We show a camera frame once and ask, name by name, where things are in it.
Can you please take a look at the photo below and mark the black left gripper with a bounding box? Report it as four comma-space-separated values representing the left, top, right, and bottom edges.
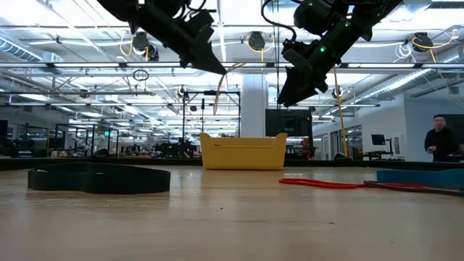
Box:
136, 1, 228, 76

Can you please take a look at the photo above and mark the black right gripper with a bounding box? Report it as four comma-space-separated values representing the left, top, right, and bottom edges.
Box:
277, 20, 351, 109

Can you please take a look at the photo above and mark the tan rubber band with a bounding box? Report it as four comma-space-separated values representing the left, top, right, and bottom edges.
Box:
212, 62, 246, 116

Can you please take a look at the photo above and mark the red rubber band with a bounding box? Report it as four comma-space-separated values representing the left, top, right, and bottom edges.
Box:
278, 178, 428, 191

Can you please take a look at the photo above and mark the blue rubber band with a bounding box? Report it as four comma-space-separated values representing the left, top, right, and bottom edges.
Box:
376, 168, 464, 188

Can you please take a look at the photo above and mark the black rubber band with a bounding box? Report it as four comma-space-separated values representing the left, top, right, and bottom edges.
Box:
28, 162, 171, 195

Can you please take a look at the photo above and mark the yellow plastic bin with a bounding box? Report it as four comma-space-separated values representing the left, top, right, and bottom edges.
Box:
199, 132, 289, 171

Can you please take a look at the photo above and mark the white building column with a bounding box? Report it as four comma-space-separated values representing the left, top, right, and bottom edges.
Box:
241, 74, 269, 138

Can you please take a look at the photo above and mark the person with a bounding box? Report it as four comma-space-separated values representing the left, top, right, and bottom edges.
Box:
423, 114, 458, 163

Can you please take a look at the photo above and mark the yellow hanging cable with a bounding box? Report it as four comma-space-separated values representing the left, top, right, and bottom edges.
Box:
332, 67, 349, 157

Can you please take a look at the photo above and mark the black metal station frame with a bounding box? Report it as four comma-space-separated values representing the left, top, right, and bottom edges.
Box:
182, 90, 242, 157

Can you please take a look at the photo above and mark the silver ventilation duct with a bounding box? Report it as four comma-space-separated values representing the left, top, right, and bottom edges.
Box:
0, 36, 44, 63
357, 45, 464, 104

